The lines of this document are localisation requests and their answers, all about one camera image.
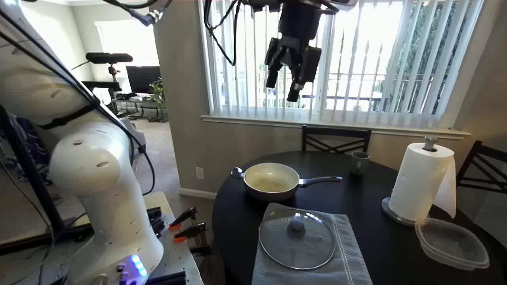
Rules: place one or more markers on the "black exercise bench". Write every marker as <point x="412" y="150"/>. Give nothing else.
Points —
<point x="109" y="60"/>

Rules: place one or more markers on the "black chair by window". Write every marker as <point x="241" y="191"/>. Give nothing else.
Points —
<point x="334" y="140"/>

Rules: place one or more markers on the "dark grey mug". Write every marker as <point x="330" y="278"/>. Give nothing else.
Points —
<point x="358" y="164"/>

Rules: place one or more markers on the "white paper towel roll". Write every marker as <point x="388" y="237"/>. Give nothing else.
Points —
<point x="426" y="178"/>

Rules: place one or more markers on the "black chair at right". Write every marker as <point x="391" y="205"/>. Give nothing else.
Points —
<point x="483" y="170"/>

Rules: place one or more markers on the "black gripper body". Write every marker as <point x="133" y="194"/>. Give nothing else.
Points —
<point x="298" y="26"/>

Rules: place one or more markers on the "clear plastic container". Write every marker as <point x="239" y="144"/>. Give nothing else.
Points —
<point x="452" y="245"/>

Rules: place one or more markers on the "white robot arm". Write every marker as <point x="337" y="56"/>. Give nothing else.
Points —
<point x="90" y="161"/>

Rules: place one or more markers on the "grey pot with handle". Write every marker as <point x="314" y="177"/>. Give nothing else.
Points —
<point x="274" y="182"/>

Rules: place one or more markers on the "white vertical window blinds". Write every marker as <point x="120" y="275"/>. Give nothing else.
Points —
<point x="382" y="63"/>

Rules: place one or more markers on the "glass pot lid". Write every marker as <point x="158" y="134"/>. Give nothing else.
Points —
<point x="296" y="240"/>

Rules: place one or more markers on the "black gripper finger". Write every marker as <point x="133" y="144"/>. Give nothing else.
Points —
<point x="271" y="77"/>
<point x="295" y="90"/>

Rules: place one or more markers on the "grey folded towel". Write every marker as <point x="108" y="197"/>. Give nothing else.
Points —
<point x="345" y="269"/>

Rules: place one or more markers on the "white wall outlet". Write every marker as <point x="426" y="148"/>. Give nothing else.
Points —
<point x="200" y="174"/>

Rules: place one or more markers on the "black orange clamp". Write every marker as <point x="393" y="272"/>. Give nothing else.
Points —
<point x="190" y="232"/>
<point x="188" y="213"/>

